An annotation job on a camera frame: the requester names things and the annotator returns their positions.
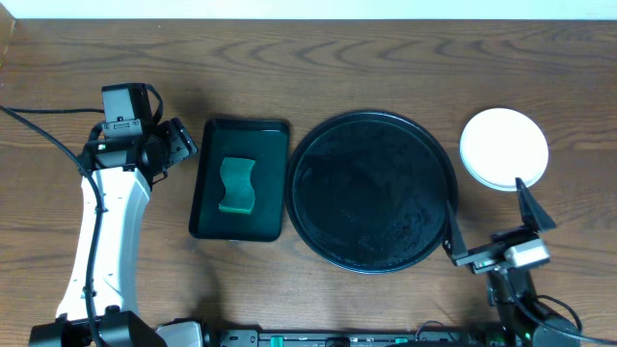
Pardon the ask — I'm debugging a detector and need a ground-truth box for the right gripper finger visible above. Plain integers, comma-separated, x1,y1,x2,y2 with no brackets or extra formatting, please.
443,202,469,260
516,177,556,232

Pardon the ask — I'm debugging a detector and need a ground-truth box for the mint plate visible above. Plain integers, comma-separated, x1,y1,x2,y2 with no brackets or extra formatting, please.
463,158,535,192
464,162,518,192

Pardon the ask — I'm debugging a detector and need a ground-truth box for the green sponge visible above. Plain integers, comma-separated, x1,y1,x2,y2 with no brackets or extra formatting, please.
219,157,255,215

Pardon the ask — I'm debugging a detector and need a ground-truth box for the white plate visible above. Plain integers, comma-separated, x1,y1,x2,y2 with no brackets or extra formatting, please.
459,108,550,187

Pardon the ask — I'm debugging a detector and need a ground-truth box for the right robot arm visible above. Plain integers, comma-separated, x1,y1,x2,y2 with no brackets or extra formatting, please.
443,177,582,346

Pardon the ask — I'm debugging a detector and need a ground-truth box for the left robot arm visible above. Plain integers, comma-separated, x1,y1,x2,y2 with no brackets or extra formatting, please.
29,119,203,346

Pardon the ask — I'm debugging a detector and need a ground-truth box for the black rectangular tray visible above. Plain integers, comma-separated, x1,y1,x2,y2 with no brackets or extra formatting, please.
189,119,289,242

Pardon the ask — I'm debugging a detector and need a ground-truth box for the black round tray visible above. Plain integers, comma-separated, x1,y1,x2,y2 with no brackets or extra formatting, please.
285,110,459,274

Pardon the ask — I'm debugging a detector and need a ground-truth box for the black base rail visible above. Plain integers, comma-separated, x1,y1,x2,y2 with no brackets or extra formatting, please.
153,327,512,347

